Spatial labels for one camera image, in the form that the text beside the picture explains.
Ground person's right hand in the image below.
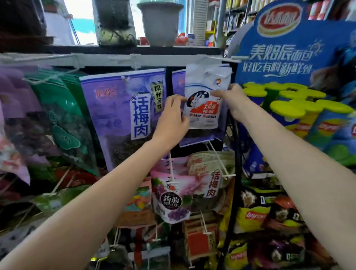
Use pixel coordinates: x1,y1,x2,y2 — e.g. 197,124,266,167
210,82,262,125

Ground person's left hand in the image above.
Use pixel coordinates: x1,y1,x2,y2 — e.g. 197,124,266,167
150,94,192,151

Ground white candy bag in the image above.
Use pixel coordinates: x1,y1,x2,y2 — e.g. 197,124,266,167
179,62,235,131

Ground person's left forearm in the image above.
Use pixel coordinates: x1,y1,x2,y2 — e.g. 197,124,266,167
0,135,185,270

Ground person's right forearm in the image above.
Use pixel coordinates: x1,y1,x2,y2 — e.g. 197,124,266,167
239,100,356,270

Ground beige dried plum bag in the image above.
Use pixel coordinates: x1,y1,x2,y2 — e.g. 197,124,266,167
186,150,238,214

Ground pink grape jelly bag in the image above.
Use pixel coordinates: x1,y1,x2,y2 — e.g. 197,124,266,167
150,156,201,225

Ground blue cardboard display sign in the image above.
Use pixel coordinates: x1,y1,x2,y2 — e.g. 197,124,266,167
230,0,356,90

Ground grey plastic flower pot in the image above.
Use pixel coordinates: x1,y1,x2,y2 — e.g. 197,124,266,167
137,0,186,48

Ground shelf of assorted goods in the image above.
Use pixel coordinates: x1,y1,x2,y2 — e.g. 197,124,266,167
208,0,356,46

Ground yellow potato chip bag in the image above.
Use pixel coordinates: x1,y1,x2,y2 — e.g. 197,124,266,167
224,242,250,270
234,205,273,233

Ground green snack bag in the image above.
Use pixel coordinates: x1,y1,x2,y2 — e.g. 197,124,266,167
26,68,101,180

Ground red orange snack packet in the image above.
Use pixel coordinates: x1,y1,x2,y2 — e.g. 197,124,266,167
184,218,221,262

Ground dark plastic flower pot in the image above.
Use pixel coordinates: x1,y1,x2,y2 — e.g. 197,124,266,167
90,0,137,49

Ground dark snack bag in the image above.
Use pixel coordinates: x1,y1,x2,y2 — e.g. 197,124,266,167
263,194,305,233

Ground blue potato chip bag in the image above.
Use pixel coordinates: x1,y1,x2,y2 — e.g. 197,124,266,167
323,111,356,168

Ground dark purple chip bag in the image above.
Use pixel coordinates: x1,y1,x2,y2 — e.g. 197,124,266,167
249,237,307,270

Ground pink lilac snack bag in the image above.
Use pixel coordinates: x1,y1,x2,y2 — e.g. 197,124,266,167
0,64,50,187

